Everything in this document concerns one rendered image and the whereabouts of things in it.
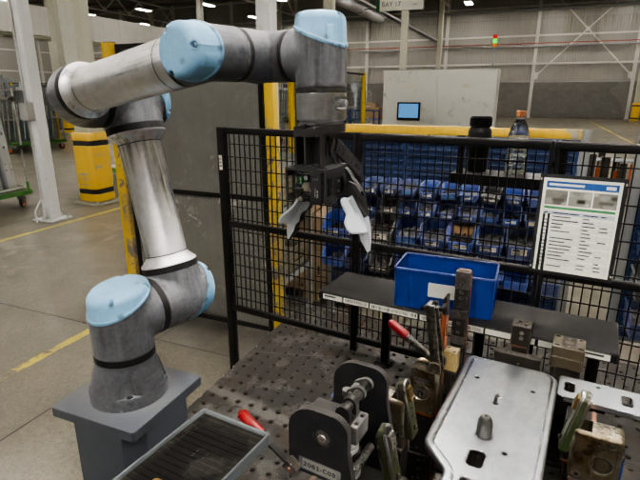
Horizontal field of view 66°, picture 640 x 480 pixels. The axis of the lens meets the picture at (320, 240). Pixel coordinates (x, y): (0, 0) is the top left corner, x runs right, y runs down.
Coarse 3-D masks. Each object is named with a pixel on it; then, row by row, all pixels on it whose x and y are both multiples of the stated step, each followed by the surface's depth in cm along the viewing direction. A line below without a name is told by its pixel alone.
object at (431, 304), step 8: (432, 304) 115; (448, 304) 114; (432, 312) 113; (448, 312) 113; (432, 320) 114; (432, 328) 114; (440, 328) 117; (432, 336) 115; (440, 336) 117; (432, 344) 115; (440, 344) 117; (432, 352) 116; (440, 352) 118; (432, 360) 116; (440, 360) 118
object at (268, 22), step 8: (256, 0) 480; (264, 0) 477; (272, 0) 481; (256, 8) 482; (264, 8) 479; (272, 8) 483; (256, 16) 484; (264, 16) 481; (272, 16) 485; (256, 24) 486; (264, 24) 483; (272, 24) 487
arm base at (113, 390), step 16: (96, 368) 94; (112, 368) 93; (128, 368) 93; (144, 368) 95; (160, 368) 100; (96, 384) 94; (112, 384) 93; (128, 384) 94; (144, 384) 95; (160, 384) 98; (96, 400) 94; (112, 400) 93; (128, 400) 93; (144, 400) 95
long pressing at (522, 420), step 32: (480, 384) 120; (512, 384) 120; (544, 384) 120; (448, 416) 108; (512, 416) 108; (544, 416) 108; (448, 448) 99; (480, 448) 99; (512, 448) 99; (544, 448) 99
